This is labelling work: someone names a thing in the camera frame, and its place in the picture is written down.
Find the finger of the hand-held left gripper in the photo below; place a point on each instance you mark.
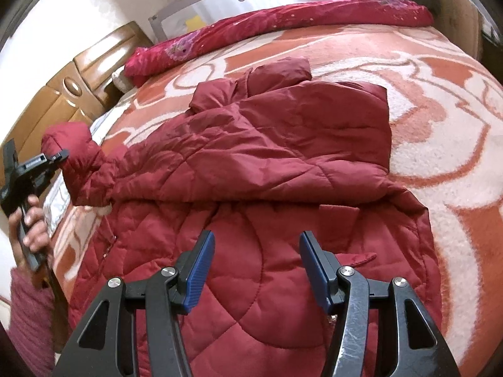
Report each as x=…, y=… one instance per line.
x=59, y=154

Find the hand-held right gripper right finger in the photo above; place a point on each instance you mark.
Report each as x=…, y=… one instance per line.
x=314, y=271

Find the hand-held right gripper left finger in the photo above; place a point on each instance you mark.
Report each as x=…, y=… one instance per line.
x=200, y=271

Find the red quilted jacket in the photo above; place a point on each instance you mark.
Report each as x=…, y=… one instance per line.
x=255, y=145

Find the person's left forearm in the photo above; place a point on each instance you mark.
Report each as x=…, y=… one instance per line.
x=31, y=322

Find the person's left hand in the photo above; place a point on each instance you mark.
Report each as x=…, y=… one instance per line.
x=38, y=224

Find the white bed sheet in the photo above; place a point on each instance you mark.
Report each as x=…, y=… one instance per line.
x=55, y=208

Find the wooden headboard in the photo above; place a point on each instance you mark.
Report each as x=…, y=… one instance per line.
x=78, y=82

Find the grey white pillow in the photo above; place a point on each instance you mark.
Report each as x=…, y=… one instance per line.
x=120, y=80

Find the orange white patterned blanket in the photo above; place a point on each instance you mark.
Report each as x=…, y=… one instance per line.
x=432, y=106

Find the red floral folded quilt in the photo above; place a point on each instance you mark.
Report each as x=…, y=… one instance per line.
x=275, y=23

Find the wooden wardrobe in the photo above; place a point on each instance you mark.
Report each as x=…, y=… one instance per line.
x=452, y=8

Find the dark wooden bed frame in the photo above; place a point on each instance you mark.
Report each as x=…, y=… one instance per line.
x=61, y=314

